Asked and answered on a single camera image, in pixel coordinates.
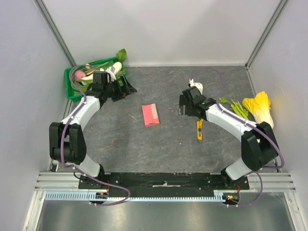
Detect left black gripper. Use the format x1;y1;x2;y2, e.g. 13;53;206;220
104;75;137;103

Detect yellow utility knife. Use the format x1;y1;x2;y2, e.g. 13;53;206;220
197;119;204;141

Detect pink express box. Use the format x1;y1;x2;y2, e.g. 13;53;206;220
142;103;160;127

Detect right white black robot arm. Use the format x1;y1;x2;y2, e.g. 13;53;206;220
179;86;281;190

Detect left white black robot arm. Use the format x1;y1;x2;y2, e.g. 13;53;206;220
49;71;137;189

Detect white radish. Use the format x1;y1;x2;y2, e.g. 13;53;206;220
110;62;122;76

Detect green leafy vegetable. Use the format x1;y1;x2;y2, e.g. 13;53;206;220
116;49;127;79

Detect bok choy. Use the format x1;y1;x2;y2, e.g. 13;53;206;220
81;61;114;85

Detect green long beans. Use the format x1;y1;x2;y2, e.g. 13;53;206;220
69;64;96;92

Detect purple turnip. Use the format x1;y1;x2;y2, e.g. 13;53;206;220
74;70;86;82

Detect green celery stalk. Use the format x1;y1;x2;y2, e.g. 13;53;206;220
219;98;249;120

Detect green plastic crate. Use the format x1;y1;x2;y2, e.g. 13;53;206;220
64;57;118;102

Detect yellow napa cabbage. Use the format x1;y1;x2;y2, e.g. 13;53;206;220
243;91;274;128

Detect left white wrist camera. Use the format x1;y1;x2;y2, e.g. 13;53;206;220
105;66;116;83

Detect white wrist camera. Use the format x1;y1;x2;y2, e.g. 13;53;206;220
105;66;116;83
188;78;203;93

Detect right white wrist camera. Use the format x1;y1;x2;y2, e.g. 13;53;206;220
188;78;203;93

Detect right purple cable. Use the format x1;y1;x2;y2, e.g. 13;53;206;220
192;66;286;207

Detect purple cable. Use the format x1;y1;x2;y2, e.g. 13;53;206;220
192;66;286;207
60;64;132;207

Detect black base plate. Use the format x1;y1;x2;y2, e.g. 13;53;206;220
78;172;249;198

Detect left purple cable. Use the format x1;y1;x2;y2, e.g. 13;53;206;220
60;64;132;207

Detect aluminium rail frame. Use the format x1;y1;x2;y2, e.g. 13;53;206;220
34;172;296;193

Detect grey cable duct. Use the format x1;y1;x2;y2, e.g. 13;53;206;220
45;191;225;202

